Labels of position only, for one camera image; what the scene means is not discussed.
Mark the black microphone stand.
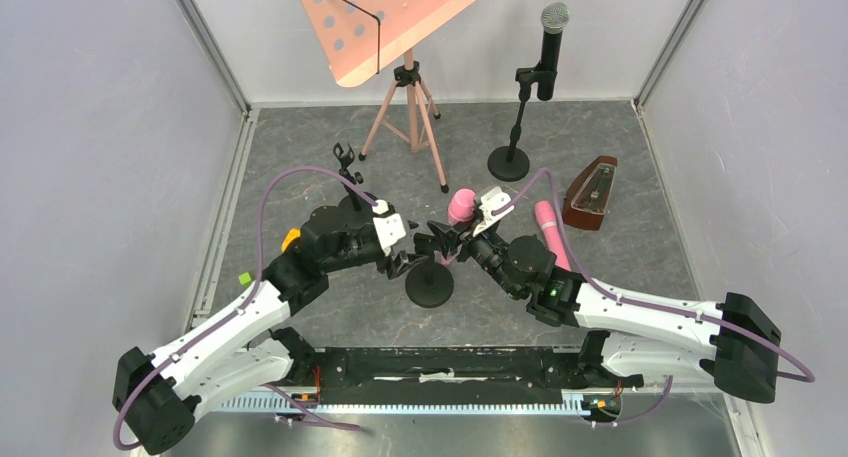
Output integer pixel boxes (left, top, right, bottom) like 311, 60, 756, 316
405, 257, 454, 309
487, 68, 558, 182
333, 142, 371, 217

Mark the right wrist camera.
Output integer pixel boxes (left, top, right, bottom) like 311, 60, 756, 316
472, 186, 514, 237

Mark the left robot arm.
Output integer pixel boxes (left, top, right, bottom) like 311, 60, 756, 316
112, 200, 417, 455

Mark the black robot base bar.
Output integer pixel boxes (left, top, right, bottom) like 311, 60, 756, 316
281, 347, 644, 406

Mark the black microphone silver grille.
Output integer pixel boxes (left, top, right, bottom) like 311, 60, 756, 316
536, 1, 570, 101

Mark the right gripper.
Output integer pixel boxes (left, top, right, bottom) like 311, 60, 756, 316
426, 206, 522, 300

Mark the colourful toy block stack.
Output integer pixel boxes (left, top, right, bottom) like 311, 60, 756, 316
280, 228, 301, 254

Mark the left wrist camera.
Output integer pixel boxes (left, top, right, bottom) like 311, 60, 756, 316
372, 199, 408, 256

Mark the small green cube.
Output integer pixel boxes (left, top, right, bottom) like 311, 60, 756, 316
238, 272, 254, 287

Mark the brown metronome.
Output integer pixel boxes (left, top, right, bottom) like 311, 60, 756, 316
562, 155, 618, 231

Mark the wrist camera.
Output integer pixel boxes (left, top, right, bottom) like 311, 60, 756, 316
472, 186, 514, 237
372, 199, 408, 256

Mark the pink music stand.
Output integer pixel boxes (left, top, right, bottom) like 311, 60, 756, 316
300, 0, 478, 192

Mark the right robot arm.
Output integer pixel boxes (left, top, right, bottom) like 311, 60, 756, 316
413, 221, 782, 404

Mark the pink microphone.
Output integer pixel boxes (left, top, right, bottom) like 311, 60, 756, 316
534, 200, 572, 271
447, 188, 476, 226

